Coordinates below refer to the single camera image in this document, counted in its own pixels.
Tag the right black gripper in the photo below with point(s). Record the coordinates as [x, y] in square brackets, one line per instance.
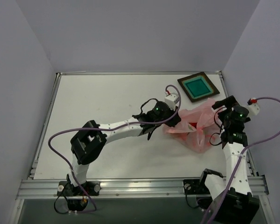
[224, 102]

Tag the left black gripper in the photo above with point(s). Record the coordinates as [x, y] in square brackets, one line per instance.
[173, 119]

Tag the pink plastic bag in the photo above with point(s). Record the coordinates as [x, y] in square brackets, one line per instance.
[197, 128]

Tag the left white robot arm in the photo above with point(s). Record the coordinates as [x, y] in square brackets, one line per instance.
[86, 145]

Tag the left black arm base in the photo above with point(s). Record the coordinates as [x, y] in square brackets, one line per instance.
[76, 200]

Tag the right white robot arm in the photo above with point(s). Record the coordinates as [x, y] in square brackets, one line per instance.
[232, 198]

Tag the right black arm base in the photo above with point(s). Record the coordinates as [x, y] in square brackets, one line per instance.
[197, 196]

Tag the brown teal square plate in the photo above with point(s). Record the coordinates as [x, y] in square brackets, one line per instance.
[198, 87]

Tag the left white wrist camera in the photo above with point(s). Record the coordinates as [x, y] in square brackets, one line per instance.
[172, 100]

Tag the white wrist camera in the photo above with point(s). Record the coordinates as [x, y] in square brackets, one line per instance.
[253, 107]
[172, 100]

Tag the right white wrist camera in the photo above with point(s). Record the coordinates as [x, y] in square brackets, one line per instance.
[253, 107]

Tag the aluminium front rail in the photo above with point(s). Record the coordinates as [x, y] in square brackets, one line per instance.
[110, 188]

